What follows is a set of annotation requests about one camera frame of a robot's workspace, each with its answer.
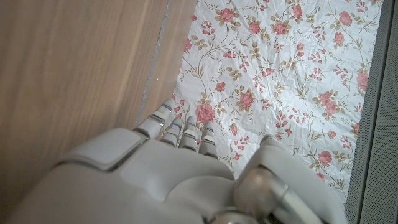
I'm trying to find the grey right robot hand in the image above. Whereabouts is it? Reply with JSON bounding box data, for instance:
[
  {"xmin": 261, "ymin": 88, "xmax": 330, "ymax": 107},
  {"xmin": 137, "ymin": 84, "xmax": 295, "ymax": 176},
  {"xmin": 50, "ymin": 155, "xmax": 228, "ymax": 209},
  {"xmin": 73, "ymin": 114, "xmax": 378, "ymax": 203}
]
[{"xmin": 4, "ymin": 98, "xmax": 349, "ymax": 224}]

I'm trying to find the grey perforated panel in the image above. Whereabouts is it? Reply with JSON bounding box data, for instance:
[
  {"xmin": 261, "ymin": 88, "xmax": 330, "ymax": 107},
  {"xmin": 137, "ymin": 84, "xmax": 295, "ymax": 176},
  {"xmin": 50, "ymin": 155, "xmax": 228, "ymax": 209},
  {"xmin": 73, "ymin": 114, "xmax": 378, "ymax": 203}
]
[{"xmin": 344, "ymin": 0, "xmax": 398, "ymax": 224}]

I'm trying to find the floral backdrop cloth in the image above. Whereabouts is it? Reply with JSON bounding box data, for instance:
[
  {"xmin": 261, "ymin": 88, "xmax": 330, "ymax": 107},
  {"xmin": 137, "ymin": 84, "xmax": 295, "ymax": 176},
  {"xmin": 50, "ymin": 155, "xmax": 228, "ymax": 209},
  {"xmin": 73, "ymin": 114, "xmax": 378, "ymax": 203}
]
[{"xmin": 172, "ymin": 0, "xmax": 385, "ymax": 205}]

